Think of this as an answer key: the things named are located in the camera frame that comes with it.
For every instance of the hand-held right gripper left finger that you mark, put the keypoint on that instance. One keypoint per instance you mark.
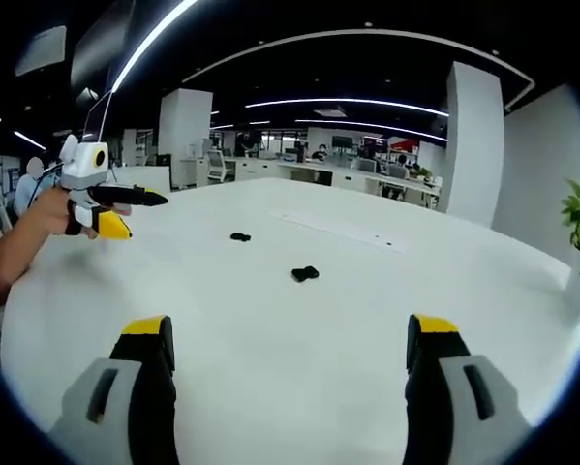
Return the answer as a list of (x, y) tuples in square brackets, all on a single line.
[(125, 387)]

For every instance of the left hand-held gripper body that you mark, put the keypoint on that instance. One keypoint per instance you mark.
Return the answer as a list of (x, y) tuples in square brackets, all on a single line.
[(83, 167)]

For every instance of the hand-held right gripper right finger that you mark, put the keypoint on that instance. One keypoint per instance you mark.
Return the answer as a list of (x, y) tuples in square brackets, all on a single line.
[(451, 387)]

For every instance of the black plastic buckle part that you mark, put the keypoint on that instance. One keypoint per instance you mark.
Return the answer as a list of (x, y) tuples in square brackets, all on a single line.
[(304, 273), (240, 237)]

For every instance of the person's left hand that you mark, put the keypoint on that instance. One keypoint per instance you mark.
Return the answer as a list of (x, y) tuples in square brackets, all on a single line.
[(57, 213)]

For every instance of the white office chair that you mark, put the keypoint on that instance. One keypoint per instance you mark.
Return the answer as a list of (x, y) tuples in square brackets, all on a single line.
[(219, 164)]

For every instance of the row of white office desks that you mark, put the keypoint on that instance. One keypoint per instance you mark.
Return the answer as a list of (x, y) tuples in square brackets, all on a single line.
[(338, 172)]

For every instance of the black computer monitor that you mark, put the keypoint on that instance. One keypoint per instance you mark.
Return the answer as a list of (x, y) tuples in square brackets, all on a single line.
[(343, 142)]

